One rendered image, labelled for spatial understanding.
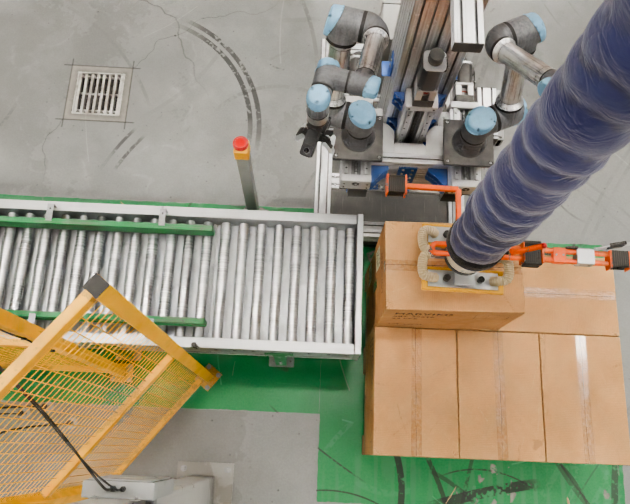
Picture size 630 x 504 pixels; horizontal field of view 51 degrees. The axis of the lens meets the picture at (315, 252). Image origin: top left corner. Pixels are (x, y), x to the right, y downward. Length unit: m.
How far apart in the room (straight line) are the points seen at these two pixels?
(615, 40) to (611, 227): 3.00
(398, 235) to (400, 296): 0.28
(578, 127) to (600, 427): 2.10
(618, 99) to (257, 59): 3.21
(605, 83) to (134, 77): 3.42
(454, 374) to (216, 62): 2.46
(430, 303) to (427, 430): 0.65
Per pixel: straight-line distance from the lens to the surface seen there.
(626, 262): 2.89
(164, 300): 3.28
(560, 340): 3.43
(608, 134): 1.59
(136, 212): 3.39
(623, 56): 1.39
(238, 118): 4.21
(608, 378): 3.49
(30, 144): 4.42
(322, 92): 2.16
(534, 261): 2.75
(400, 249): 2.90
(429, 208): 3.79
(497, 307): 2.93
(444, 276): 2.74
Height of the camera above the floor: 3.69
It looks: 73 degrees down
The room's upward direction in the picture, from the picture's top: 5 degrees clockwise
